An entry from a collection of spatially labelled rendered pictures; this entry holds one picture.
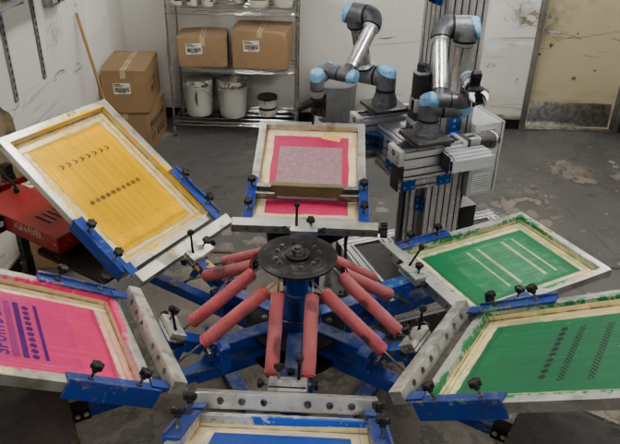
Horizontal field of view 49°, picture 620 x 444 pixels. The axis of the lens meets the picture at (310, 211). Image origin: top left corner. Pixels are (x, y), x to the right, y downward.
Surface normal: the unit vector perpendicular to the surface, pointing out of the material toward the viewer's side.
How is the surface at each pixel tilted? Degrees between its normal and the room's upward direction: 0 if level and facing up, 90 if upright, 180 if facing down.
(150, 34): 90
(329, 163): 15
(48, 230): 0
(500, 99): 90
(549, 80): 90
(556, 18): 90
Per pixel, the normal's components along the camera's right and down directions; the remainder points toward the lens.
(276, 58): -0.08, 0.50
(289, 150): 0.00, -0.71
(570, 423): 0.02, -0.87
